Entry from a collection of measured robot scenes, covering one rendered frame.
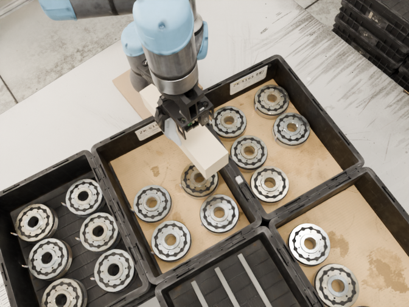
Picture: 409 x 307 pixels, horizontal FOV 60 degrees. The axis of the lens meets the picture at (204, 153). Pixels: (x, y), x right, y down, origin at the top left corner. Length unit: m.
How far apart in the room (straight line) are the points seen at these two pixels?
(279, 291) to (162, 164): 0.46
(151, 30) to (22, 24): 2.37
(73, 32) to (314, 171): 1.96
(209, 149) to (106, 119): 0.63
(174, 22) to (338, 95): 0.93
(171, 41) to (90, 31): 2.09
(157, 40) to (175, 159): 0.60
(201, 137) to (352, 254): 0.50
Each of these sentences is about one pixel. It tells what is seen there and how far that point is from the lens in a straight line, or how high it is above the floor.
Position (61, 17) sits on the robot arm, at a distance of 0.60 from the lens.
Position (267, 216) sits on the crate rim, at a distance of 0.86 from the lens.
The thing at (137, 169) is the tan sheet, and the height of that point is 0.83.
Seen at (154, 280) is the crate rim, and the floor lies 0.93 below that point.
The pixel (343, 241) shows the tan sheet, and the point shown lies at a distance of 1.00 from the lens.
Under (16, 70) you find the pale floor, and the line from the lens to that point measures 2.56.
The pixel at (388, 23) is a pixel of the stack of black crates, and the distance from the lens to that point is 1.82.
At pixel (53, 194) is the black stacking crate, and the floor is 0.83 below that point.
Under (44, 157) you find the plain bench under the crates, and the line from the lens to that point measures 1.31.
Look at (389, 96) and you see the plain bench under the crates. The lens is 1.37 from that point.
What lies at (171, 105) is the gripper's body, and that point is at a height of 1.23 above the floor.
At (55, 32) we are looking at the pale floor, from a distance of 2.64.
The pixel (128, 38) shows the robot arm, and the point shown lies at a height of 0.95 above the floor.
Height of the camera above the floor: 1.77
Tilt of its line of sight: 67 degrees down
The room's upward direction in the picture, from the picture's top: 9 degrees counter-clockwise
